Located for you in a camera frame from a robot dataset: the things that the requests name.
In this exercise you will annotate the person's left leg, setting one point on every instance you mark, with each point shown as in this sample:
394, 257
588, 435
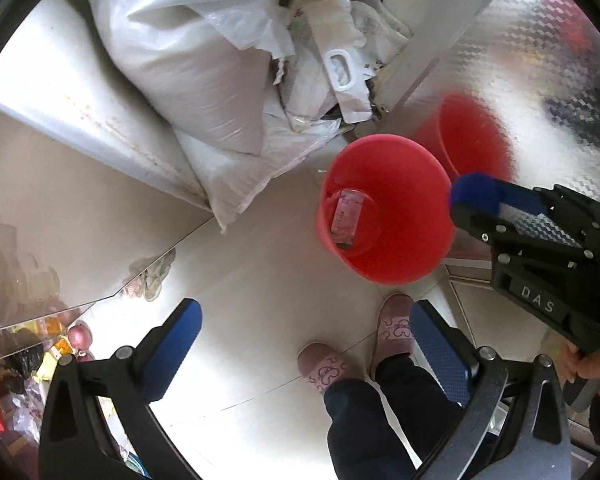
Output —
360, 435

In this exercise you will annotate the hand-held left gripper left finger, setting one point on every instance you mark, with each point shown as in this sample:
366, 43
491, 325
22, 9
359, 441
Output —
175, 345

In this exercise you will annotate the glossy beige cabinet door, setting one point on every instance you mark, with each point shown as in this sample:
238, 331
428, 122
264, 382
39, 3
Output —
80, 200

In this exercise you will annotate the filled white woven sack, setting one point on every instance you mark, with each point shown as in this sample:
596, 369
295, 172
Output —
180, 50

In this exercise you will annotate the pink patterned slipper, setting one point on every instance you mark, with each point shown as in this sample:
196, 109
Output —
327, 365
394, 327

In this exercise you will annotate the pink wrapper packet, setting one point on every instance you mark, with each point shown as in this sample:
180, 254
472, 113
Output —
347, 215

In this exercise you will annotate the crumpled white plastic bags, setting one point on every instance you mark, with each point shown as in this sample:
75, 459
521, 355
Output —
375, 25

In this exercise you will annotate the person's right hand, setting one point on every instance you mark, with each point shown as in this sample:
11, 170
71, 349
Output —
595, 367

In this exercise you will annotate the red onion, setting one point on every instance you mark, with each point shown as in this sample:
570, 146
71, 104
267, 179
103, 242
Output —
80, 336

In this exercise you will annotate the silver patterned cabinet door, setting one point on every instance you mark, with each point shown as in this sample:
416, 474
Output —
530, 60

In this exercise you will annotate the flat white woven sack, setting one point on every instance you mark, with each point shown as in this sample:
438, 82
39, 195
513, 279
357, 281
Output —
240, 170

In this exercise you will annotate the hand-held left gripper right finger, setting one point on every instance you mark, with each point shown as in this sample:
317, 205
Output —
440, 345

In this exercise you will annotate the white cabinet panel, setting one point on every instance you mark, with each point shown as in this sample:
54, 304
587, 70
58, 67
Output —
55, 85

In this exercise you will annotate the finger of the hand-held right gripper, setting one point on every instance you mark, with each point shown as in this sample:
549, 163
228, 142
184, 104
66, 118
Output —
475, 191
522, 200

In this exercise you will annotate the red plastic bucket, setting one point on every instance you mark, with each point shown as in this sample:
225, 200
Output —
405, 210

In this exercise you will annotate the black plastic bag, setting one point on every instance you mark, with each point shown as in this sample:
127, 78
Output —
22, 362

